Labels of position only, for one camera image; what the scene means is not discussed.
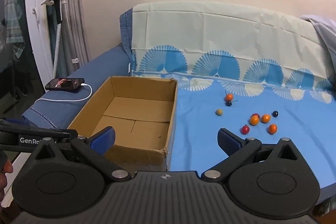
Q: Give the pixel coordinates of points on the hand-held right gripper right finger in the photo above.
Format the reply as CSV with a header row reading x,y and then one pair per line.
x,y
229,140

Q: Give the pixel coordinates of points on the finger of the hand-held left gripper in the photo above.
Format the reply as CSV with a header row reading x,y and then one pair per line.
x,y
15,122

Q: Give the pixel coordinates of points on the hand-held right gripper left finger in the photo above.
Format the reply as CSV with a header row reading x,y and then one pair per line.
x,y
103,140

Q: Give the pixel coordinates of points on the red cherry tomato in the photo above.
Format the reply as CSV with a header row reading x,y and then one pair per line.
x,y
256,115
245,129

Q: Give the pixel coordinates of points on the small green fruit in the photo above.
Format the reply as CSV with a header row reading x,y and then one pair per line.
x,y
219,112

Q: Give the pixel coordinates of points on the large orange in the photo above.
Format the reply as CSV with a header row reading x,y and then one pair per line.
x,y
254,120

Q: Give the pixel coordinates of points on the dark brown fruit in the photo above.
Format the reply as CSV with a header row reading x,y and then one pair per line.
x,y
229,103

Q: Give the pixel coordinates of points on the small orange with stem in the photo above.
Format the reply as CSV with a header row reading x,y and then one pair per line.
x,y
229,97

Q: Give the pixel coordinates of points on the brown cardboard box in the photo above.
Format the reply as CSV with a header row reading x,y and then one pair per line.
x,y
141,108

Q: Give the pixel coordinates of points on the dark blue round fruit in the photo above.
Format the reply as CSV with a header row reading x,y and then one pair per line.
x,y
274,114

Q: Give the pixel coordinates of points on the person's left hand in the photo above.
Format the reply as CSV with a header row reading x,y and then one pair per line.
x,y
8,167

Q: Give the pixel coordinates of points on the black smartphone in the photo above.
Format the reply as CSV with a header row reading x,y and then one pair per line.
x,y
65,84

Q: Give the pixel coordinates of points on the blue sofa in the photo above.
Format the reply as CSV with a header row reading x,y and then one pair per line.
x,y
105,64

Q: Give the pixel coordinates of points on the white curtain clip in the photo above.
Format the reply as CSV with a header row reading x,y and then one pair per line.
x,y
75,60

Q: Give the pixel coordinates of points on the blue fan-print sheet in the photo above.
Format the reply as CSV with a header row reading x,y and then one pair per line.
x,y
236,37

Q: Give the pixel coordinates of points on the plaid shirt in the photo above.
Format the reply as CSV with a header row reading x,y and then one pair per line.
x,y
13,11

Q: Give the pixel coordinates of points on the black garment steamer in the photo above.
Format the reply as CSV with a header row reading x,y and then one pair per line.
x,y
56,3

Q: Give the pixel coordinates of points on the light lavender cloth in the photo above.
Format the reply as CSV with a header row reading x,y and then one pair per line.
x,y
325,29

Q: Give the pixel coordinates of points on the white door frame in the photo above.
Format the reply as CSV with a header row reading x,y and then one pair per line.
x,y
36,37

